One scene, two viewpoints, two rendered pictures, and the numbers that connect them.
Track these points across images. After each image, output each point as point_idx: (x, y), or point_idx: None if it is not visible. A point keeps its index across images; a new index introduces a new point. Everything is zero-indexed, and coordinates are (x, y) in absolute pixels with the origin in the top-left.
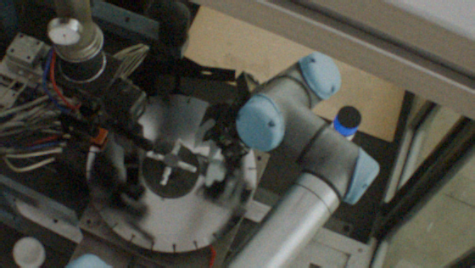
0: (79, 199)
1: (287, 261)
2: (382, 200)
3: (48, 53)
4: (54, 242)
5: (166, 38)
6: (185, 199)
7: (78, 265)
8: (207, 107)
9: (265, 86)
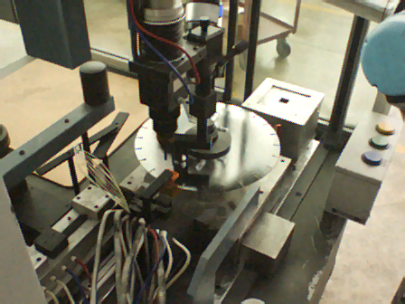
0: (195, 266)
1: None
2: (219, 99)
3: (41, 242)
4: (240, 290)
5: (105, 91)
6: (233, 136)
7: (390, 21)
8: (121, 174)
9: (196, 3)
